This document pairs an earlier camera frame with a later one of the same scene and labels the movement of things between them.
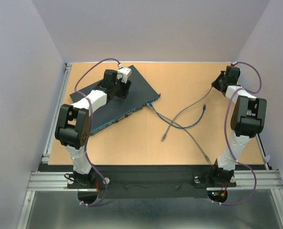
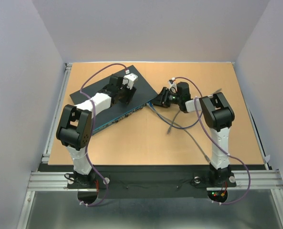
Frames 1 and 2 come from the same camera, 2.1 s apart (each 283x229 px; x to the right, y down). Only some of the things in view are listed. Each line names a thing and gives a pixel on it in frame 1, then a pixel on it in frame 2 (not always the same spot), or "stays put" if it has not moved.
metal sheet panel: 252,209 stays put
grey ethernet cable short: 206,156 stays put
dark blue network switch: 141,93 stays put
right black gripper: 215,83 to 161,99
